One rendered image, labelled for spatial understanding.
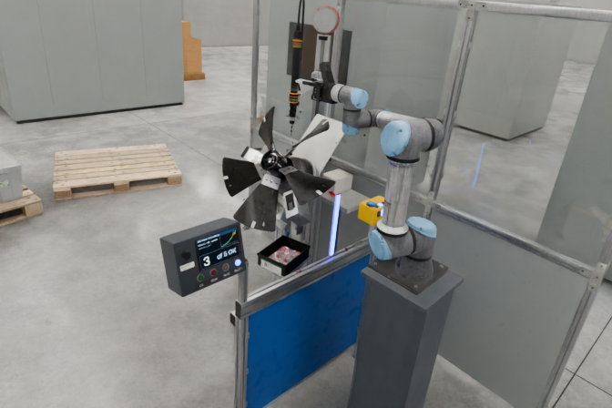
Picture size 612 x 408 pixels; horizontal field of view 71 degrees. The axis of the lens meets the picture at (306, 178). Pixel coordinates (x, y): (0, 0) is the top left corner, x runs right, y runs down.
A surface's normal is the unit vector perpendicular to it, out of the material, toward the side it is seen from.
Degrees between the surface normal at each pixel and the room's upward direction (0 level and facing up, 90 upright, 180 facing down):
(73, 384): 0
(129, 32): 90
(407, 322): 90
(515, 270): 90
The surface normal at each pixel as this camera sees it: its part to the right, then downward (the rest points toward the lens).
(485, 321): -0.73, 0.22
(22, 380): 0.07, -0.91
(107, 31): 0.68, 0.34
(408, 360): 0.00, 0.40
